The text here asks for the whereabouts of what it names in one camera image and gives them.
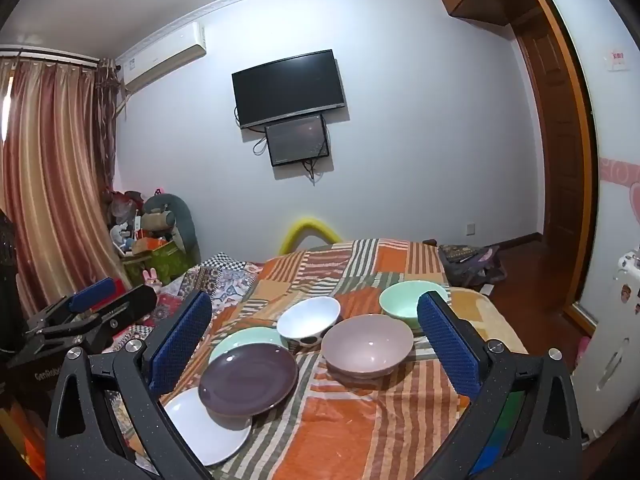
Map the yellow foam noodle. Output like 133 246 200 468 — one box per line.
278 216 343 256

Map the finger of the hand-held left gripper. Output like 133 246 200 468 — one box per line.
42 285 159 351
25 278 118 333

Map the striped orange patchwork blanket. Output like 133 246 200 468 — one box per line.
160 239 526 480

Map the dark backpack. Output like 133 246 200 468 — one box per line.
439 242 508 288

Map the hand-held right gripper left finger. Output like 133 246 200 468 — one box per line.
45 290 216 480

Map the mint green bowl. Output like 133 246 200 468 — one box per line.
379 281 449 331

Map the striped brown curtain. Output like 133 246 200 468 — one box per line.
0 55 118 321

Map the white sliding wardrobe door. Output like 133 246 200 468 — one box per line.
525 0 640 336

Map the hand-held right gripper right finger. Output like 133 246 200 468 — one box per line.
416 290 583 480

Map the green storage box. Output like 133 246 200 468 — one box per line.
122 240 193 286

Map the white bowl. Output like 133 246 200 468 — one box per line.
276 296 342 352

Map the black cable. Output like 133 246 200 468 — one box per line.
300 157 327 184
234 106 267 157

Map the white suitcase with stickers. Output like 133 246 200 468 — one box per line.
572 247 640 441

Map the pink bowl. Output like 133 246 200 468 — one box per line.
321 314 415 380

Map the dark patterned curtain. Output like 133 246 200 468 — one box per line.
95 57 123 196

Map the white plate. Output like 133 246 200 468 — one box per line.
162 387 253 467

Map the black wall television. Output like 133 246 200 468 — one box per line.
231 50 347 130

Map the brown wooden door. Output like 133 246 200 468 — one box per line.
515 25 581 306

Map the tan fleece blanket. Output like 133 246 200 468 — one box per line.
450 287 527 356

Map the pile of toys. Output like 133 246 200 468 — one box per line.
105 187 147 257

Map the small black wall monitor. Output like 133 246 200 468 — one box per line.
265 114 331 167

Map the mint green plate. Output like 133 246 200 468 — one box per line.
209 326 291 366

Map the white air conditioner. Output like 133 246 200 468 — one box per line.
120 22 207 93

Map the purple plate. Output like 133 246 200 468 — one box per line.
198 344 299 417

